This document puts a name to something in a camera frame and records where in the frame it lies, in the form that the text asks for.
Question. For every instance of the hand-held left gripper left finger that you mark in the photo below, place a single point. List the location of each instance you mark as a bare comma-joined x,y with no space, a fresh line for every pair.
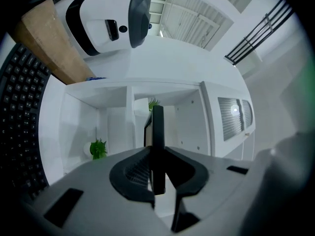
133,181

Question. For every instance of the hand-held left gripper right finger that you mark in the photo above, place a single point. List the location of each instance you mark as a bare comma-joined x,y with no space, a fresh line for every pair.
189,178

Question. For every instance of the black framed picture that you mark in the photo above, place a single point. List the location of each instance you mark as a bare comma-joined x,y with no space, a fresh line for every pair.
158,131

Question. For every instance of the white shelf cabinet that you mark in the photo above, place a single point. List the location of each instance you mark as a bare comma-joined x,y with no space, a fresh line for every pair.
113,107

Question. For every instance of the small green potted plant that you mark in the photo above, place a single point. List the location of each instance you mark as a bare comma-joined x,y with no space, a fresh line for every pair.
98,149
152,104

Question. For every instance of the ribbed glass cabinet door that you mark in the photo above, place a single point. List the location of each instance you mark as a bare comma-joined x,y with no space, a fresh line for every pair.
233,117

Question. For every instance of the black keyboard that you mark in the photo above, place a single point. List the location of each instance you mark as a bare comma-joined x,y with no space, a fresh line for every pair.
19,112

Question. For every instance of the black metal railing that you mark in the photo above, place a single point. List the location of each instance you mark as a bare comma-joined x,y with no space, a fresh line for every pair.
256,36

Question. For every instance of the brown cardboard box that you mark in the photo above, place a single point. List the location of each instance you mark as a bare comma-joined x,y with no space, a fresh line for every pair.
54,43

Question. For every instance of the white and black delivery robot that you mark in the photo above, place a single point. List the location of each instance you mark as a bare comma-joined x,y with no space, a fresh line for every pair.
98,13

